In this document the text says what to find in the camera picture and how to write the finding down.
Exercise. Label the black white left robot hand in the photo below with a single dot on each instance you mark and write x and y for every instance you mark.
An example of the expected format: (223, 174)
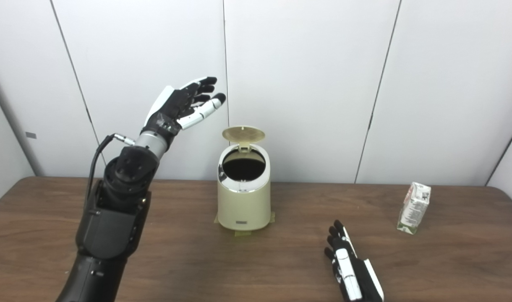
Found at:
(174, 109)

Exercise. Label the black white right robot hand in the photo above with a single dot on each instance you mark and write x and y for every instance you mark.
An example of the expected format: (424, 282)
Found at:
(352, 272)

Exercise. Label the cream-colored round bin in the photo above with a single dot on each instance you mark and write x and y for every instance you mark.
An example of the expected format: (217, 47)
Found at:
(243, 205)

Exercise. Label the white green milk carton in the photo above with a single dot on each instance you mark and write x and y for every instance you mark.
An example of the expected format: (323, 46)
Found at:
(413, 207)

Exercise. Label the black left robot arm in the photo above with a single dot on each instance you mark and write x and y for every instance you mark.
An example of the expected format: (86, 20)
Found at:
(113, 222)

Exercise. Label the cream round bin lid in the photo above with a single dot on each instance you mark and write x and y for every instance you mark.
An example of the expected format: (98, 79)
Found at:
(243, 134)

